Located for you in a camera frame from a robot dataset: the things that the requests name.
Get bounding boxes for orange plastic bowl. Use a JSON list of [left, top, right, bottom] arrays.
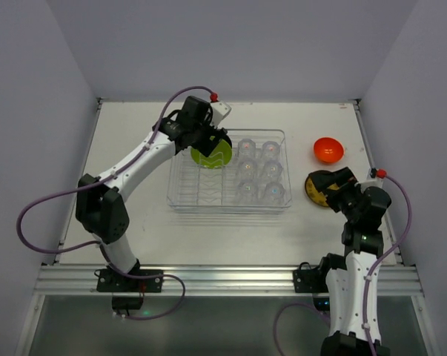
[[313, 137, 345, 164]]

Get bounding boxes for aluminium front rail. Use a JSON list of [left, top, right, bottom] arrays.
[[33, 264, 423, 297]]

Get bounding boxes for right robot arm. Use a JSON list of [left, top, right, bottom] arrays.
[[308, 168, 391, 355]]

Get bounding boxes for clear glass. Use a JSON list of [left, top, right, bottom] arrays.
[[262, 182, 285, 206], [261, 141, 281, 161], [236, 179, 259, 205], [236, 158, 258, 181], [237, 138, 257, 159], [261, 159, 283, 182]]

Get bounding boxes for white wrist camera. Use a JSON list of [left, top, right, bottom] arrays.
[[359, 168, 387, 190], [211, 102, 231, 127]]

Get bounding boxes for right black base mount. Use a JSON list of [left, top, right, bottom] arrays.
[[292, 262, 328, 294]]

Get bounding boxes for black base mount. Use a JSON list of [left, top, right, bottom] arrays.
[[292, 262, 328, 294], [94, 268, 163, 294]]

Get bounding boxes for black controller box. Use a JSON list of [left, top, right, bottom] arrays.
[[313, 297, 330, 312], [111, 297, 144, 314]]

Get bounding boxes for clear glass front right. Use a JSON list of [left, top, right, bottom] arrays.
[[262, 182, 285, 206]]

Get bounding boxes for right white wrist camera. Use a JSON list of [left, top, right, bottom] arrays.
[[359, 168, 387, 190]]

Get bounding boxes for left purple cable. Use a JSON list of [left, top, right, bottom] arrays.
[[16, 85, 219, 322]]

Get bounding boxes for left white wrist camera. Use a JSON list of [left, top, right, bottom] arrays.
[[211, 102, 231, 127]]

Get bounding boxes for lime green plate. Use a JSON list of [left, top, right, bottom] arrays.
[[191, 140, 233, 169]]

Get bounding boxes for left black controller box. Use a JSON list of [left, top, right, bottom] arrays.
[[111, 297, 144, 314]]

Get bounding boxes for clear glass back right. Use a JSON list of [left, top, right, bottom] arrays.
[[261, 141, 281, 161]]

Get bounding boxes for yellow patterned plate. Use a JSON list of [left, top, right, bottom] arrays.
[[304, 170, 339, 208]]

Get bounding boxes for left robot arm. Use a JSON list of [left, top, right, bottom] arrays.
[[76, 95, 231, 274]]

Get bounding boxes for clear glass middle right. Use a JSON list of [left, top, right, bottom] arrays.
[[261, 159, 283, 182]]

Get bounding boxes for clear glass back left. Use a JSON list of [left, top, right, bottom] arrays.
[[237, 138, 257, 159]]

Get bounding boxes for clear plastic dish rack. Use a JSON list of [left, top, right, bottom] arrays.
[[167, 129, 292, 214]]

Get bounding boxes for clear glass front left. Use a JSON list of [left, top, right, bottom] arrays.
[[236, 179, 259, 205]]

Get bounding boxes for clear glass middle left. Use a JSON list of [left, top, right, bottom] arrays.
[[236, 158, 258, 181]]

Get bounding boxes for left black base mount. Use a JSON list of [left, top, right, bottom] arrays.
[[94, 268, 163, 294]]

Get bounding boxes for right black controller box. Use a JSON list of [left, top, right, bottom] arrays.
[[313, 297, 330, 312]]

